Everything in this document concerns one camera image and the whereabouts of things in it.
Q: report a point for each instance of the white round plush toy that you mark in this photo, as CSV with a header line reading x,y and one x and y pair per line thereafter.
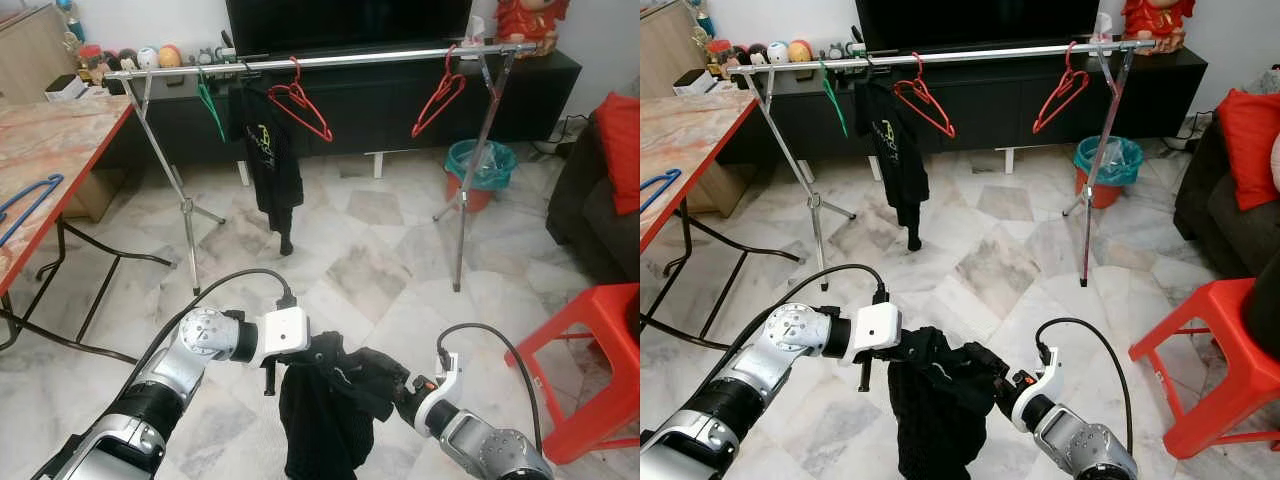
x,y
149,58
778,52

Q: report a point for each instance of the silver clothes rack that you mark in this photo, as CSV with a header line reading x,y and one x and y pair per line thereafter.
x,y
380,57
1000,54

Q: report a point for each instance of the navy knit garment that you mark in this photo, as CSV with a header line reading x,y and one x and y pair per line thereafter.
x,y
940,420
330,420

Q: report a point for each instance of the black round plush toy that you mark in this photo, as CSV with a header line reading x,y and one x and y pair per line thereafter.
x,y
128,60
757,53

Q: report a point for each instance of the white tissue box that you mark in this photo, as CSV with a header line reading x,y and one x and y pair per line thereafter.
x,y
479,38
1105,30

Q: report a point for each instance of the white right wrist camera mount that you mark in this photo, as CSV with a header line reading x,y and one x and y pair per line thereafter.
x,y
452,380
1050,375

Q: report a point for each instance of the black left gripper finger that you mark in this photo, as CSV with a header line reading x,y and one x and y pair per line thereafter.
x,y
865,374
270,376

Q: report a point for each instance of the dark brown sofa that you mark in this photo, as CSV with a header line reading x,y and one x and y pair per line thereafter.
x,y
575,210
1200,200

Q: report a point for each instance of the red plastic stool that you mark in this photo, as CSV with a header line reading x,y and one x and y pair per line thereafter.
x,y
600,300
1210,300

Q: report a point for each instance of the white cardboard box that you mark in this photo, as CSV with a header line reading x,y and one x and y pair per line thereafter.
x,y
68,87
695,82

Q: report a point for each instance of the black tv cabinet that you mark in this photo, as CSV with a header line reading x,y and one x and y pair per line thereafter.
x,y
400,110
1030,105

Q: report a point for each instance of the black television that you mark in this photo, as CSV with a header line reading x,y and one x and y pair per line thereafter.
x,y
350,25
978,22

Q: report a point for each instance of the red plastic hanger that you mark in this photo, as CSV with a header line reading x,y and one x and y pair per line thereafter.
x,y
950,131
1037,127
416,131
327,134

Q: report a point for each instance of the blue plastic hanger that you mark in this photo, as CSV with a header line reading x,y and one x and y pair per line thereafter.
x,y
34,210
663,190

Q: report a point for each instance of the black printed t-shirt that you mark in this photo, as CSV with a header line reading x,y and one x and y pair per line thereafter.
x,y
893,145
262,150

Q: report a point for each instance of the dark cloth pile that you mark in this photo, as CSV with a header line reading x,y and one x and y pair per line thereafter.
x,y
1262,320

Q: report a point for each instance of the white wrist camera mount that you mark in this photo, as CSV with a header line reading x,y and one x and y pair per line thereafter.
x,y
452,380
285,332
1050,375
875,328

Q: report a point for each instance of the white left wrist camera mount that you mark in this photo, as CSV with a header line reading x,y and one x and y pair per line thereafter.
x,y
875,328
285,332

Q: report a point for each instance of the red bin with teal bag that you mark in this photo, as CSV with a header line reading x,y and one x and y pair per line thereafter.
x,y
480,170
1108,165

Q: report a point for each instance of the red robed figurine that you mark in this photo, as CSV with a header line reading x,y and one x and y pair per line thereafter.
x,y
530,25
1158,22

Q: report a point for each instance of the red cushion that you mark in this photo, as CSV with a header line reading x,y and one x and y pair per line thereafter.
x,y
620,150
1250,145

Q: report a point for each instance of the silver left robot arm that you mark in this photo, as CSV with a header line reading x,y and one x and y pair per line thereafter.
x,y
180,350
790,345

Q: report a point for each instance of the green plastic hanger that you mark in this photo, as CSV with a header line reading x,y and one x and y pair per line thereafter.
x,y
833,105
210,108

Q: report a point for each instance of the red lidded jar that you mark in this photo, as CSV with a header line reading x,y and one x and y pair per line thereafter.
x,y
90,62
718,55

